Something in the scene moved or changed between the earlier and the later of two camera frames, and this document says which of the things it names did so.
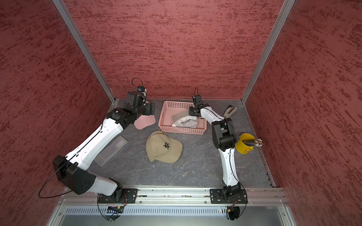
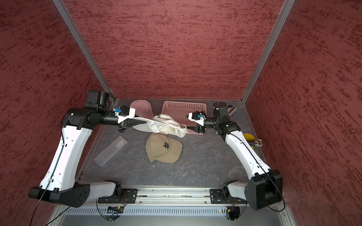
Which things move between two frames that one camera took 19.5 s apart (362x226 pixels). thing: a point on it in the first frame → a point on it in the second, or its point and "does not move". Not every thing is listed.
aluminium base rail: [183, 196] does not move
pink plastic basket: [170, 108] does not move
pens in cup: [257, 142] does not move
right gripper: [192, 111] → [201, 128]
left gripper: [150, 108] → [133, 122]
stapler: [229, 111] does not move
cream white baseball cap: [184, 119] → [163, 124]
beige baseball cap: [161, 148] does not move
